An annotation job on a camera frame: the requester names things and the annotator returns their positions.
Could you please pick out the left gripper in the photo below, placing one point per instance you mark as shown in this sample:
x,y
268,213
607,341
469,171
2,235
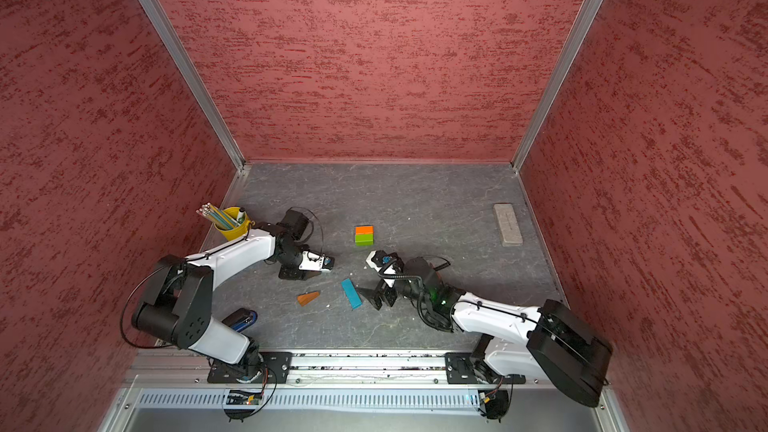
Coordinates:
x,y
295,274

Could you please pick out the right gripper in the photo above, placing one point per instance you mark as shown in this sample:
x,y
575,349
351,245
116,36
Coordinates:
x,y
373,297

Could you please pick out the orange triangular block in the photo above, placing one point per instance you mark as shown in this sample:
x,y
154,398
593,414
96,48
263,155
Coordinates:
x,y
306,298

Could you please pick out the green rectangular block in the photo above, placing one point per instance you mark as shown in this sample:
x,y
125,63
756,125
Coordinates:
x,y
364,240

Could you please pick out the orange rectangular block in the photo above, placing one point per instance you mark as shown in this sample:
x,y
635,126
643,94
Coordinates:
x,y
364,230

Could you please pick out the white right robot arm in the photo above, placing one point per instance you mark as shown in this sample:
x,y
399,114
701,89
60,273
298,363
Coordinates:
x,y
515,341

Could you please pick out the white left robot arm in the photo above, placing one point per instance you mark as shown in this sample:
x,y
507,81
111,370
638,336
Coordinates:
x,y
176,305

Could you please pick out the teal flat block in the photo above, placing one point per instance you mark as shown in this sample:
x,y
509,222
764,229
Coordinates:
x,y
351,294

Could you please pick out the yellow pen cup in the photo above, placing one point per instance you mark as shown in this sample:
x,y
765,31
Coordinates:
x,y
240,231

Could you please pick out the blue stapler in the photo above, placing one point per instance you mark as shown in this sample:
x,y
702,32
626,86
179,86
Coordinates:
x,y
241,319

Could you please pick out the bundle of pencils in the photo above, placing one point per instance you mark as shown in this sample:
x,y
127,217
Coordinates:
x,y
213,214

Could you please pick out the grey whiteboard eraser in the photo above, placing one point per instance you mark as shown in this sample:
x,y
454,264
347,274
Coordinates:
x,y
509,228

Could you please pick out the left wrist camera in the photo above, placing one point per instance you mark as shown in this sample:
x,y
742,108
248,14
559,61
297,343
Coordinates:
x,y
315,262

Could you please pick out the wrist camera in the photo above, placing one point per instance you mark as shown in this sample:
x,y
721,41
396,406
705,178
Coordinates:
x,y
315,262
384,263

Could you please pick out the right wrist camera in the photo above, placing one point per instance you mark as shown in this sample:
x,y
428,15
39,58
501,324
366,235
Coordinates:
x,y
384,263

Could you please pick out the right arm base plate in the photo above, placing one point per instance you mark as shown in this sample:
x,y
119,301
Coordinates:
x,y
464,368

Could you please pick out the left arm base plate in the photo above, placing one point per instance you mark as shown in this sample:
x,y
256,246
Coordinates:
x,y
254,367

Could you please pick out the aluminium corner post left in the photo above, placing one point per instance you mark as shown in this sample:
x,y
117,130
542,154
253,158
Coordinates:
x,y
173,44

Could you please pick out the aluminium corner post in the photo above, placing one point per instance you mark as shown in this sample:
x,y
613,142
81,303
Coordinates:
x,y
577,34
173,44

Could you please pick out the perforated cable duct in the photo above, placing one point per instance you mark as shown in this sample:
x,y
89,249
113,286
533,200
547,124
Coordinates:
x,y
461,401

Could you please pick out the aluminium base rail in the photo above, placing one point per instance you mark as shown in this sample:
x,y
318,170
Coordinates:
x,y
308,368

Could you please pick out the aluminium corner post right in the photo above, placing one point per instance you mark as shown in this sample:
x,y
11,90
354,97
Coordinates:
x,y
577,34

